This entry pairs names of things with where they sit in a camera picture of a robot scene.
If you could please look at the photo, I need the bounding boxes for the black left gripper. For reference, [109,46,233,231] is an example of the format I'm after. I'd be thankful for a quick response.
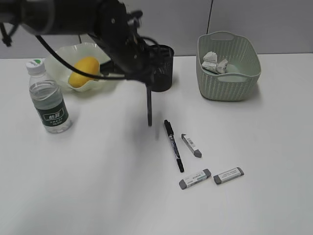
[94,0,154,86]

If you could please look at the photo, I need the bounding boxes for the clear water bottle green label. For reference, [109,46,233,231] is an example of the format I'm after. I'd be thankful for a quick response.
[25,59,72,134]

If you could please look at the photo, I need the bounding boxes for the black mesh pen holder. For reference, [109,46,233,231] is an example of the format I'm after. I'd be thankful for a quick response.
[147,45,174,94]

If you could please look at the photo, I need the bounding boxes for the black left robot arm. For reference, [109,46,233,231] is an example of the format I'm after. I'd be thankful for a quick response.
[0,0,157,86]

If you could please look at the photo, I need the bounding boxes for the pale green woven plastic basket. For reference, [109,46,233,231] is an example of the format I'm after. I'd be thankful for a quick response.
[196,31,261,101]

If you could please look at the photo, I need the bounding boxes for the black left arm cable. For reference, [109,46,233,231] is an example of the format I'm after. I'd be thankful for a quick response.
[0,22,128,81]

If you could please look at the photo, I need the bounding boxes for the black marker pen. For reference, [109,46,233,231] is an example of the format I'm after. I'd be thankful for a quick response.
[146,85,152,127]
[164,120,184,173]

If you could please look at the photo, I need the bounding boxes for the white waste paper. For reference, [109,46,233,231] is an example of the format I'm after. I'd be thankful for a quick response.
[201,51,228,74]

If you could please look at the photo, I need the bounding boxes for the pale green wavy glass plate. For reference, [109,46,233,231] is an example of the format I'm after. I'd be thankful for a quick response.
[44,42,118,93]

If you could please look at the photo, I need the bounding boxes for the yellow mango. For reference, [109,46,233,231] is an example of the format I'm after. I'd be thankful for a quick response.
[68,56,100,88]

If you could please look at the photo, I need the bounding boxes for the white grey eraser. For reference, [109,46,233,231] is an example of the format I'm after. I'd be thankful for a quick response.
[213,167,244,185]
[181,134,202,158]
[179,169,211,190]

